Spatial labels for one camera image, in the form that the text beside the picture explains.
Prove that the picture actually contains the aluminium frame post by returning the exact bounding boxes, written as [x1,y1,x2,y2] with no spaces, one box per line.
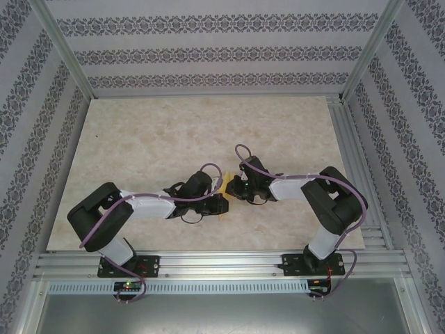
[29,0,97,102]
[396,278,435,334]
[339,0,406,104]
[10,278,49,334]

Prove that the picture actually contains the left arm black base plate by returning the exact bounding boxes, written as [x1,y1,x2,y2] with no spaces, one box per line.
[99,255,161,279]

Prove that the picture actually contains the yellow cloth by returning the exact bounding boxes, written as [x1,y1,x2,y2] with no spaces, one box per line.
[217,170,238,223]

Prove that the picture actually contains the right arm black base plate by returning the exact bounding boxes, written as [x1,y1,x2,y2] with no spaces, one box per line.
[282,253,346,278]

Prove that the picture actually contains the small circuit board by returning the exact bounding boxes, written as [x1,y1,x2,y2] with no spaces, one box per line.
[308,278,332,294]
[113,280,144,292]

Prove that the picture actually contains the grey sheet metal shelf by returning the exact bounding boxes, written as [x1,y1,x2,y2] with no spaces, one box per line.
[31,294,421,334]

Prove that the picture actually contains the aluminium side rails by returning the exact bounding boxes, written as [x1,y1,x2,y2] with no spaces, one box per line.
[329,96,392,251]

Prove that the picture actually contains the long aluminium mounting rail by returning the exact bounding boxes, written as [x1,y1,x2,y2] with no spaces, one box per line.
[33,252,413,280]

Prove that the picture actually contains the slotted grey cable duct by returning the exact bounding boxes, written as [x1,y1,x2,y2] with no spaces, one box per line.
[47,280,311,295]

